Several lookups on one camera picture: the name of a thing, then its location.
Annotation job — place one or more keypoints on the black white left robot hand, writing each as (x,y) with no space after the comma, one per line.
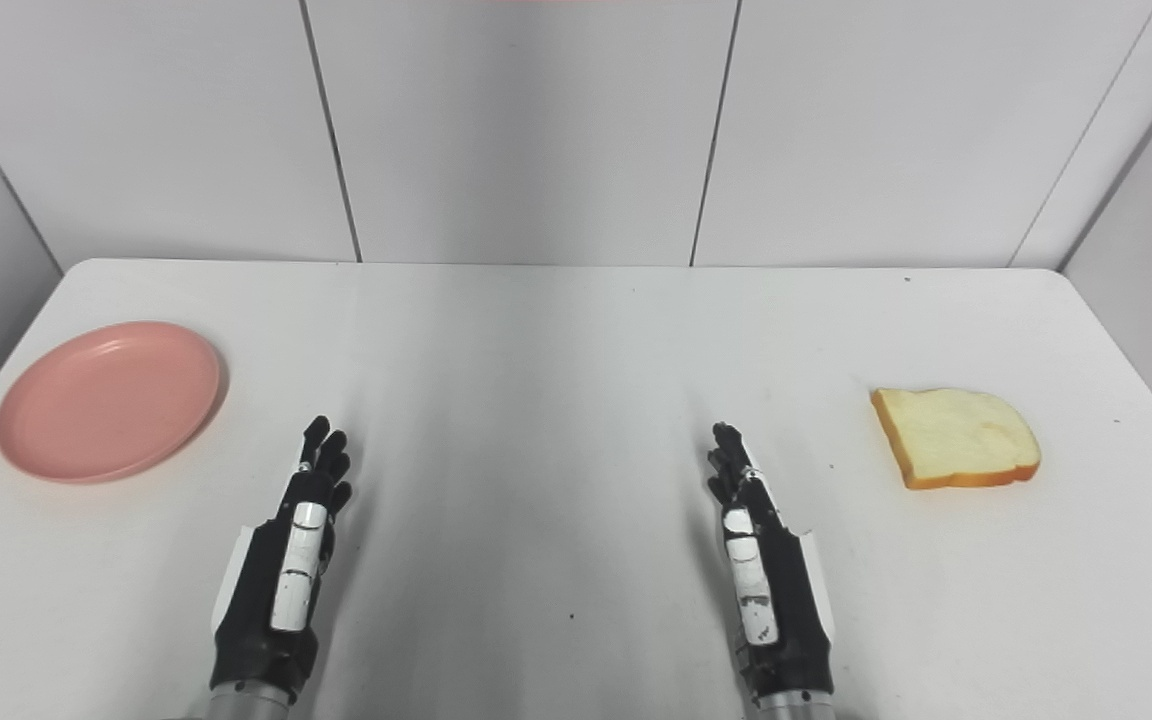
(261,600)

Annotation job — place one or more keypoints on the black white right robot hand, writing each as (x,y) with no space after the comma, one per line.
(796,610)

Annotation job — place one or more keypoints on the slice of white bread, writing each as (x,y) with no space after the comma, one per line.
(956,437)

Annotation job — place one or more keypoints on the pink round plate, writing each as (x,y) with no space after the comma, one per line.
(106,402)

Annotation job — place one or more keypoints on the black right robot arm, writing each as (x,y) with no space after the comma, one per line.
(794,708)

